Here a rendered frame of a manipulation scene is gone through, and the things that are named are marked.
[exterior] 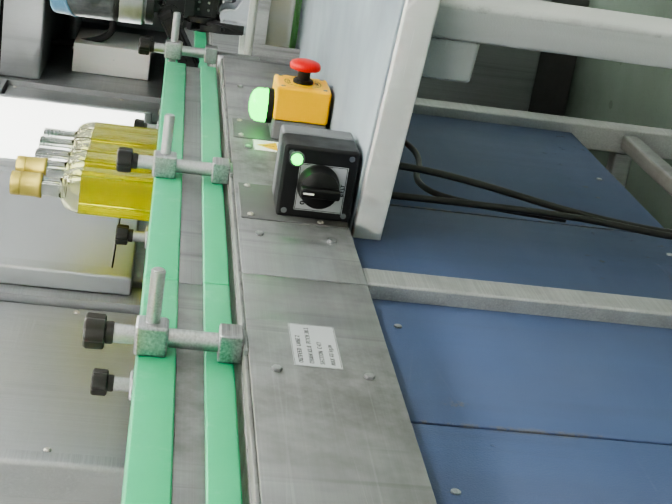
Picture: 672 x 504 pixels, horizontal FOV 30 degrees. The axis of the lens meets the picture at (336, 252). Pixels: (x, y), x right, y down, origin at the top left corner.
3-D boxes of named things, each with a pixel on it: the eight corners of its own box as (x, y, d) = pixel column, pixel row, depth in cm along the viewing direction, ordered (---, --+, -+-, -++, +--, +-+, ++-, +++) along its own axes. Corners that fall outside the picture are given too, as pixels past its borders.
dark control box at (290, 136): (344, 199, 142) (271, 191, 140) (356, 132, 139) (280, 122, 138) (353, 225, 134) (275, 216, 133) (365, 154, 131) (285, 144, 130)
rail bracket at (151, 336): (243, 349, 106) (84, 334, 104) (255, 269, 104) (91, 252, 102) (245, 370, 103) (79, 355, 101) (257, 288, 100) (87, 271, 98)
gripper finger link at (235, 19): (276, 5, 204) (220, -5, 204) (271, 40, 206) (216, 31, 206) (278, 1, 207) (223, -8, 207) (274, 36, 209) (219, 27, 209)
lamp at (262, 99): (268, 117, 164) (246, 115, 164) (273, 84, 163) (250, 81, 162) (270, 127, 160) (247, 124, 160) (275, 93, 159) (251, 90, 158)
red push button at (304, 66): (285, 80, 162) (289, 54, 161) (316, 84, 163) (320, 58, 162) (288, 87, 159) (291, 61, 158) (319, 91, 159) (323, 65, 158)
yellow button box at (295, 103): (322, 130, 167) (267, 124, 166) (330, 76, 164) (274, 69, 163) (327, 146, 161) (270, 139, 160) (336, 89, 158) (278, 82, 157)
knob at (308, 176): (335, 207, 133) (339, 218, 130) (293, 202, 133) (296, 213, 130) (342, 167, 132) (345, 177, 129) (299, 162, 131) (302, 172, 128)
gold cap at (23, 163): (45, 172, 180) (14, 168, 179) (45, 186, 183) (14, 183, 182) (48, 152, 182) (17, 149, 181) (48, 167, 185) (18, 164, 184)
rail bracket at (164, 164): (230, 177, 149) (116, 164, 147) (238, 118, 146) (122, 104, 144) (231, 188, 145) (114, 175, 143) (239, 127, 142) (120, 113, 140)
